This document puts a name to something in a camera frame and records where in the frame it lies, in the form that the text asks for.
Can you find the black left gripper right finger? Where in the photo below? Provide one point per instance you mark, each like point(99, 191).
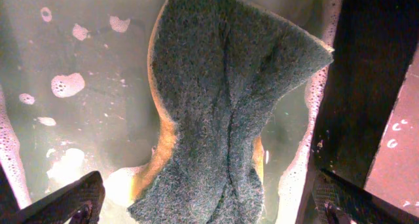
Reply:
point(339, 201)

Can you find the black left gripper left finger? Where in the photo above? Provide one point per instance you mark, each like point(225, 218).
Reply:
point(79, 202)

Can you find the green and yellow sponge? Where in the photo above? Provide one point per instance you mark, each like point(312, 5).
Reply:
point(217, 69)

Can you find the dark green water tray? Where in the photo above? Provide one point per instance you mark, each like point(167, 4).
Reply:
point(76, 98)

